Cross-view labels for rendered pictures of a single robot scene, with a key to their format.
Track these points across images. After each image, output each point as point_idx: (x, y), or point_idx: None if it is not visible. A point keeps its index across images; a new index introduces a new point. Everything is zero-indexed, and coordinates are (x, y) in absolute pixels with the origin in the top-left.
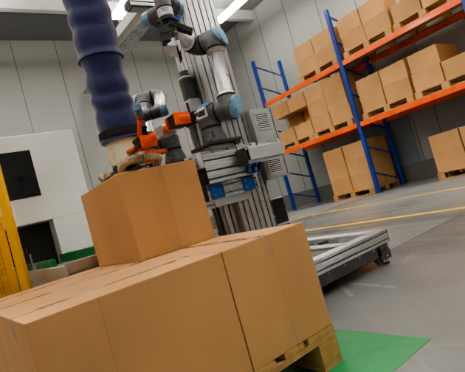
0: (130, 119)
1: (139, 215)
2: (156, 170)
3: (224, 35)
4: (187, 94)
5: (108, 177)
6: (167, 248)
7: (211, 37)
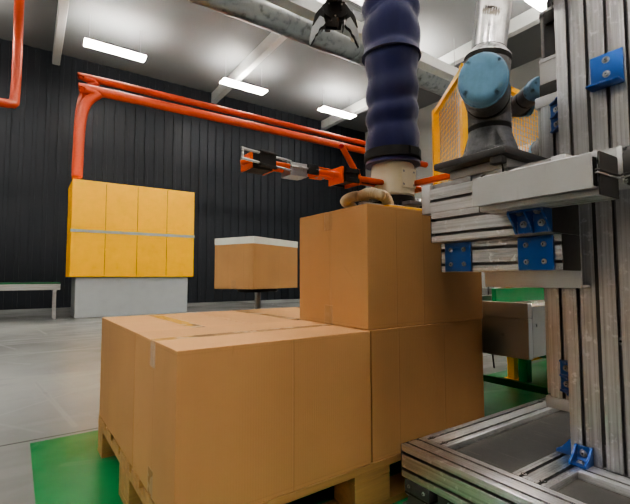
0: (377, 140)
1: (305, 269)
2: (327, 216)
3: None
4: (542, 52)
5: None
6: (319, 317)
7: None
